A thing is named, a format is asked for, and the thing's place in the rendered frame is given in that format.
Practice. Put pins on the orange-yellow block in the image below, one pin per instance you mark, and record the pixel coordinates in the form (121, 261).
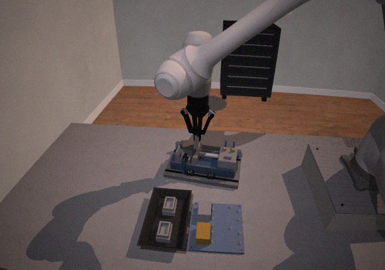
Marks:
(203, 233)

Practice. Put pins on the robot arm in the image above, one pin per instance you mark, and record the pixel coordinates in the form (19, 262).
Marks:
(183, 73)

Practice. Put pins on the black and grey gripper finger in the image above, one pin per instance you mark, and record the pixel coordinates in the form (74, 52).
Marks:
(191, 129)
(199, 129)

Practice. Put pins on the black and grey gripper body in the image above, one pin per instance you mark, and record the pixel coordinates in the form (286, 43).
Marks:
(202, 102)

